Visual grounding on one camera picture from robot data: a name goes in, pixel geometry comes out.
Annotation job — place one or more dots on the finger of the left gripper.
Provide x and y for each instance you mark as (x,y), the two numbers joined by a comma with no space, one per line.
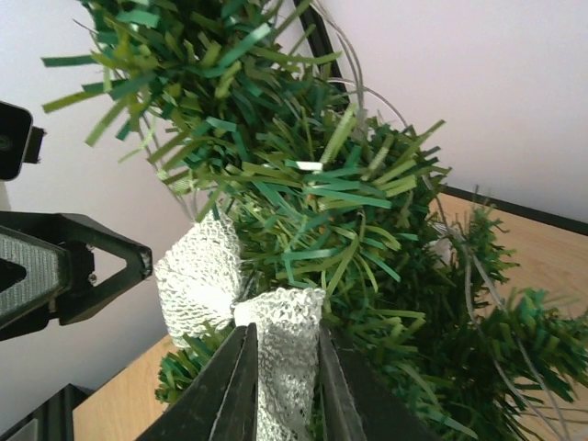
(64,267)

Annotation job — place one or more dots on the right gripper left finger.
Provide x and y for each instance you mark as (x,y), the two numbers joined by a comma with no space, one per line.
(222,403)

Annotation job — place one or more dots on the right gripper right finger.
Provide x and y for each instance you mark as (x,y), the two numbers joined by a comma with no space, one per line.
(355,404)

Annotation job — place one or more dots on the white mesh bow ornament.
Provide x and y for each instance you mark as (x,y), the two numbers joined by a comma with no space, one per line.
(203,288)

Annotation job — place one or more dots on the fairy light string white beads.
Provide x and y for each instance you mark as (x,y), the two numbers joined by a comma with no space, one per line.
(327,197)

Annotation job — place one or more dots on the small green christmas tree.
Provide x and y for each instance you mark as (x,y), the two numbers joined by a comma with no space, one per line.
(176,70)

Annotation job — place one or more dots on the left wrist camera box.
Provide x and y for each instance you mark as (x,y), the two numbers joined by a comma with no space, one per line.
(20,140)

